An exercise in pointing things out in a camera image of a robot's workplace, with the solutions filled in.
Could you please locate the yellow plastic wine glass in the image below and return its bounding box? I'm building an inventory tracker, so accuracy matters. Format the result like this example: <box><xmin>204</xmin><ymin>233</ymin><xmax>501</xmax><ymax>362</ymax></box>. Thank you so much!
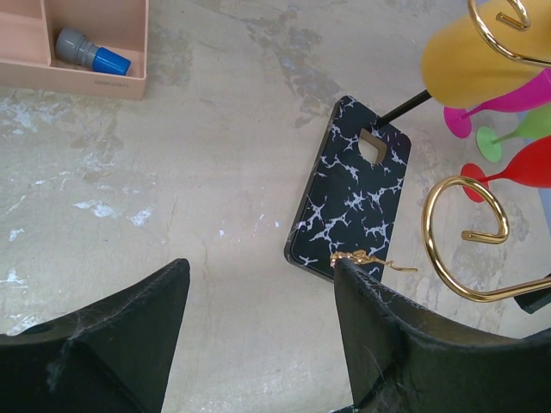
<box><xmin>421</xmin><ymin>0</ymin><xmax>550</xmax><ymax>108</ymax></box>

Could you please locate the magenta plastic wine glass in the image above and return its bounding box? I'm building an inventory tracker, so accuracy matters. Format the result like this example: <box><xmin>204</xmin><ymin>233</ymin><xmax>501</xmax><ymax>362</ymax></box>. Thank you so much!
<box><xmin>443</xmin><ymin>68</ymin><xmax>550</xmax><ymax>139</ymax></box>

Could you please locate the red plastic wine glass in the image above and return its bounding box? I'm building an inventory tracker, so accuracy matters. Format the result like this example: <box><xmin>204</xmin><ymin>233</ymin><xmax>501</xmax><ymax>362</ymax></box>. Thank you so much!
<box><xmin>454</xmin><ymin>136</ymin><xmax>550</xmax><ymax>203</ymax></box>

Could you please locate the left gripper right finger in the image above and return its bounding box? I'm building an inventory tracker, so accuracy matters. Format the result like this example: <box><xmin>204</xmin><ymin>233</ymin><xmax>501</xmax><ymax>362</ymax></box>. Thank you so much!
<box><xmin>334</xmin><ymin>260</ymin><xmax>550</xmax><ymax>412</ymax></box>

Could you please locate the gold wire glass rack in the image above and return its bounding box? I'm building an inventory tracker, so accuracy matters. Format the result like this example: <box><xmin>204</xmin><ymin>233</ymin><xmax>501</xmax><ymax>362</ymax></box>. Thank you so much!
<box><xmin>330</xmin><ymin>0</ymin><xmax>551</xmax><ymax>304</ymax></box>

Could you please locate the green plastic wine glass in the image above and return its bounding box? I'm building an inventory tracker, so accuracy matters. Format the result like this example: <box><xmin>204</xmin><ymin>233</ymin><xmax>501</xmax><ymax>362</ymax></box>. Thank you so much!
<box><xmin>475</xmin><ymin>103</ymin><xmax>550</xmax><ymax>163</ymax></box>

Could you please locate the peach plastic desk organizer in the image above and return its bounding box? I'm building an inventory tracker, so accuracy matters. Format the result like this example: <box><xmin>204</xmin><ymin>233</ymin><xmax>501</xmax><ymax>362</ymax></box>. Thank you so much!
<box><xmin>1</xmin><ymin>0</ymin><xmax>150</xmax><ymax>100</ymax></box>

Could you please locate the black marble rack base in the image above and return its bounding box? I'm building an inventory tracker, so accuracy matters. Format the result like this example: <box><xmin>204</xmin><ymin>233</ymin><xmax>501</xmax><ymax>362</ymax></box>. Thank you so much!
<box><xmin>284</xmin><ymin>96</ymin><xmax>412</xmax><ymax>280</ymax></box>

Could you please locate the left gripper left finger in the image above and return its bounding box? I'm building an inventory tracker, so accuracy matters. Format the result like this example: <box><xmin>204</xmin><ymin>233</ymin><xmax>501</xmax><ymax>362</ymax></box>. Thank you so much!
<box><xmin>1</xmin><ymin>258</ymin><xmax>190</xmax><ymax>412</ymax></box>

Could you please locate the grey blue marker cap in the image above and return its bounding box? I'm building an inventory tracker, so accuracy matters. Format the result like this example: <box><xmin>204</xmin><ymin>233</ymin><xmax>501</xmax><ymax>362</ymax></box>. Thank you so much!
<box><xmin>55</xmin><ymin>28</ymin><xmax>131</xmax><ymax>76</ymax></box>

